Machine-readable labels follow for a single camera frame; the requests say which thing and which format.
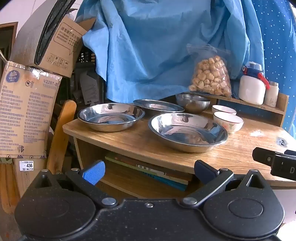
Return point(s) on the stack of books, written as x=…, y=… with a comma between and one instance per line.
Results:
x=148, y=167

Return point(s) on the stainless steel bowl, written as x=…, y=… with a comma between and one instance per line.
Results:
x=193, y=104

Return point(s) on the wooden desk riser shelf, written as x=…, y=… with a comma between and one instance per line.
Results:
x=283, y=109

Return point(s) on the stainless steel plate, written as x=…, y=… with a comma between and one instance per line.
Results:
x=159, y=106
x=108, y=120
x=187, y=132

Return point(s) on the white thermos steel cap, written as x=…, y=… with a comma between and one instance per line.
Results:
x=271, y=95

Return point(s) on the rolled grey foam mat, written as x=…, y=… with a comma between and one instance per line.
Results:
x=27, y=39

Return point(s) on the wooden desk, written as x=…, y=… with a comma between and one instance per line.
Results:
x=242, y=148

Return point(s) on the blue white-dotted cloth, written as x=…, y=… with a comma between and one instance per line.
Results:
x=277, y=46

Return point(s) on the black plastic crate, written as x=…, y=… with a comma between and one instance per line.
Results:
x=86, y=59

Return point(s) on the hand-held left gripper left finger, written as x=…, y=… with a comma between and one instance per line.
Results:
x=93, y=172

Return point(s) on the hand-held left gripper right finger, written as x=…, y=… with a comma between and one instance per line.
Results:
x=203, y=171

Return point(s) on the teal cover book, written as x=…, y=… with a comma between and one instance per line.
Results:
x=171, y=184

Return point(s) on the small white carton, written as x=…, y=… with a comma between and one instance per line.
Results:
x=89, y=88

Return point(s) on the clear bag of snacks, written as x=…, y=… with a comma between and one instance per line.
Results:
x=210, y=76

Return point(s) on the green spine book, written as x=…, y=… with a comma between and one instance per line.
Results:
x=129, y=165

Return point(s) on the dark wooden door frame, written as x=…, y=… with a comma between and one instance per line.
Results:
x=12, y=34

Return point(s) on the open brown cardboard box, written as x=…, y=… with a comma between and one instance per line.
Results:
x=62, y=46

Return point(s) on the plain blue cloth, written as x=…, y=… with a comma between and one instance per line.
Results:
x=157, y=46

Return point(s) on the large printed cardboard box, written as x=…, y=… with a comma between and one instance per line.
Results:
x=25, y=111

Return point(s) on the cardboard box white label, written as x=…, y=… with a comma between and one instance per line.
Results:
x=37, y=176

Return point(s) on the light wooden board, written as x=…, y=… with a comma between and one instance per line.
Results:
x=9, y=185

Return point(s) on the white ceramic bowl red rim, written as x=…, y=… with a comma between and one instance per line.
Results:
x=223, y=109
x=227, y=122

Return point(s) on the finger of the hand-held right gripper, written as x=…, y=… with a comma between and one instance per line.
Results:
x=263, y=157
x=291, y=152

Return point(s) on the white water bottle blue lid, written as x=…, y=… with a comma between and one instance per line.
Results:
x=251, y=89

